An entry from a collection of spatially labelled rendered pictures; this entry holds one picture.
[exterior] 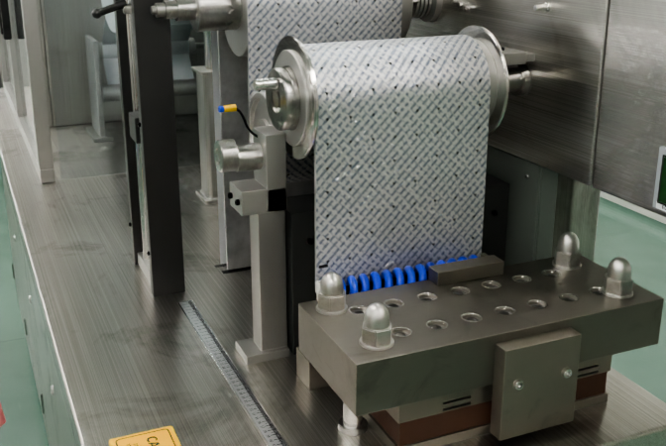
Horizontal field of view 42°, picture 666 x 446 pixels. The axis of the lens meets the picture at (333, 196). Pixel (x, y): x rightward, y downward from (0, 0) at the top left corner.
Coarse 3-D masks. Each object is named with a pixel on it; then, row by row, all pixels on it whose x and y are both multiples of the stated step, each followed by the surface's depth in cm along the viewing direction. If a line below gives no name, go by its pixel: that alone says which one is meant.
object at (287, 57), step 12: (288, 60) 102; (492, 60) 109; (300, 72) 99; (492, 72) 108; (300, 84) 100; (492, 84) 108; (300, 96) 100; (492, 96) 109; (300, 108) 101; (492, 108) 110; (300, 120) 101; (288, 132) 105; (300, 132) 102
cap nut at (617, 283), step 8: (616, 264) 102; (624, 264) 102; (608, 272) 103; (616, 272) 102; (624, 272) 101; (608, 280) 102; (616, 280) 102; (624, 280) 102; (632, 280) 102; (608, 288) 103; (616, 288) 102; (624, 288) 102; (616, 296) 102; (624, 296) 102
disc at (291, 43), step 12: (288, 36) 103; (288, 48) 103; (300, 48) 99; (276, 60) 107; (300, 60) 100; (312, 72) 98; (312, 84) 97; (312, 96) 98; (312, 108) 98; (312, 120) 99; (312, 132) 99; (288, 144) 107; (300, 144) 103; (312, 144) 100; (300, 156) 104
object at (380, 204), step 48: (336, 144) 101; (384, 144) 104; (432, 144) 106; (480, 144) 109; (336, 192) 103; (384, 192) 106; (432, 192) 108; (480, 192) 111; (336, 240) 105; (384, 240) 108; (432, 240) 111; (480, 240) 114
